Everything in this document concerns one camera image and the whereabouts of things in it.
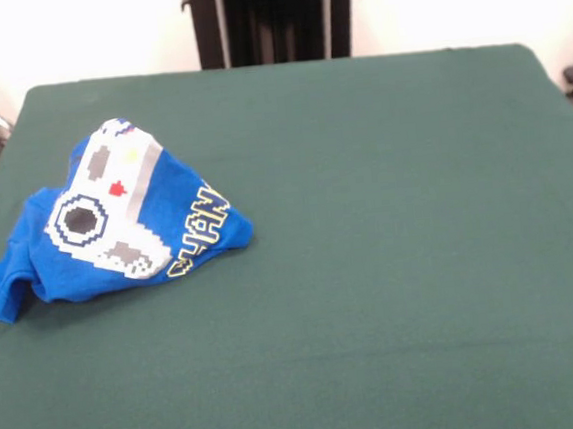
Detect blue printed t-shirt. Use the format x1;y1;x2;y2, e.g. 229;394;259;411
0;106;261;326

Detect dark green table cloth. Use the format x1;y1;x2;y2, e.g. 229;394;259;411
0;37;573;429

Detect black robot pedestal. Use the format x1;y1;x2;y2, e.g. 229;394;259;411
180;0;367;74

